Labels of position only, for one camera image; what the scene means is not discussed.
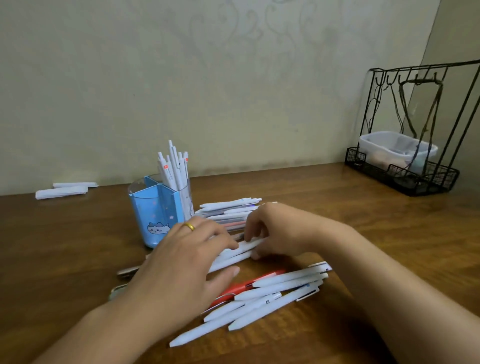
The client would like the person's left hand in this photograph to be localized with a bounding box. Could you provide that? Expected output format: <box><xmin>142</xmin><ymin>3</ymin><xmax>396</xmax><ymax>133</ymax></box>
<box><xmin>127</xmin><ymin>215</ymin><xmax>241</xmax><ymax>326</ymax></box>

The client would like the person's right hand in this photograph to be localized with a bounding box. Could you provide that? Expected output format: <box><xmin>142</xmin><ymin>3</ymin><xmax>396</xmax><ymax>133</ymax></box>
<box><xmin>243</xmin><ymin>202</ymin><xmax>338</xmax><ymax>262</ymax></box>

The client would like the plain white click pen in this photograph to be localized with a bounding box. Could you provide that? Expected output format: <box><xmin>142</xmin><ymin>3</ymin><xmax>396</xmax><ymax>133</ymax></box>
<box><xmin>215</xmin><ymin>238</ymin><xmax>265</xmax><ymax>260</ymax></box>
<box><xmin>207</xmin><ymin>250</ymin><xmax>256</xmax><ymax>273</ymax></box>

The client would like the stack of frosted capped pens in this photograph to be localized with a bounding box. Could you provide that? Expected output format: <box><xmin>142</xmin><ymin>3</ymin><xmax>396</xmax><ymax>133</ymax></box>
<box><xmin>194</xmin><ymin>205</ymin><xmax>263</xmax><ymax>241</ymax></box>

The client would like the pile of white pens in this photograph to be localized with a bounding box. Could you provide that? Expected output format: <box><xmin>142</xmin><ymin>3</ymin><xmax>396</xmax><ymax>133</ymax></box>
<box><xmin>169</xmin><ymin>261</ymin><xmax>333</xmax><ymax>348</ymax></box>

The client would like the grey green pen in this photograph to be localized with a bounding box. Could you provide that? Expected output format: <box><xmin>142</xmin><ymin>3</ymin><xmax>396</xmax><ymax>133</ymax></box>
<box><xmin>108</xmin><ymin>283</ymin><xmax>129</xmax><ymax>302</ymax></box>

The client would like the blue pen holder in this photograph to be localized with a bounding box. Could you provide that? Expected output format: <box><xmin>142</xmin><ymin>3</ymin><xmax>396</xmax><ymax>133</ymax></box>
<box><xmin>128</xmin><ymin>174</ymin><xmax>194</xmax><ymax>250</ymax></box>

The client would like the red pen silver clip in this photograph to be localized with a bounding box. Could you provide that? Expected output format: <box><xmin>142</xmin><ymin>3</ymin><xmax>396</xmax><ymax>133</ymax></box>
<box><xmin>208</xmin><ymin>269</ymin><xmax>287</xmax><ymax>310</ymax></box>

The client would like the bunch of white pens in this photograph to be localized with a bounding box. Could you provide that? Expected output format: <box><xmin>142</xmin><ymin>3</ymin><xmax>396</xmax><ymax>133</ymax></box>
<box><xmin>157</xmin><ymin>140</ymin><xmax>193</xmax><ymax>222</ymax></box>

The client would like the person's right forearm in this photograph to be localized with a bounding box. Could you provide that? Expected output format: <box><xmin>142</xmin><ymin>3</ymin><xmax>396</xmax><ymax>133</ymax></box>
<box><xmin>318</xmin><ymin>223</ymin><xmax>480</xmax><ymax>364</ymax></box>

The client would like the brown wooden table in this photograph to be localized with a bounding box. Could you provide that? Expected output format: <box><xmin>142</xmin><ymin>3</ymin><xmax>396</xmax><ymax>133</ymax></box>
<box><xmin>0</xmin><ymin>161</ymin><xmax>480</xmax><ymax>364</ymax></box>

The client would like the clear plastic container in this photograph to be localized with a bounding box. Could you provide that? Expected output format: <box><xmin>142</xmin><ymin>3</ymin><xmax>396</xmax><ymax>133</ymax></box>
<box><xmin>358</xmin><ymin>130</ymin><xmax>439</xmax><ymax>177</ymax></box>

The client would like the thick rolled white paper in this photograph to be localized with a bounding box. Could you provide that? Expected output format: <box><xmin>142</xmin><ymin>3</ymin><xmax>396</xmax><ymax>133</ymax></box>
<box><xmin>35</xmin><ymin>185</ymin><xmax>89</xmax><ymax>200</ymax></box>

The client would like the black wire rack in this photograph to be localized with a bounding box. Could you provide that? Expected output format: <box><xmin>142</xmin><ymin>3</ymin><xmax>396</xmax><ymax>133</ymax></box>
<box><xmin>344</xmin><ymin>59</ymin><xmax>480</xmax><ymax>198</ymax></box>

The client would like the brown cord loop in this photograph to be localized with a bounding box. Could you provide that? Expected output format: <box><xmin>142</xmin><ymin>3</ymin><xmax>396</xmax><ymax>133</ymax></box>
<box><xmin>391</xmin><ymin>76</ymin><xmax>445</xmax><ymax>181</ymax></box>

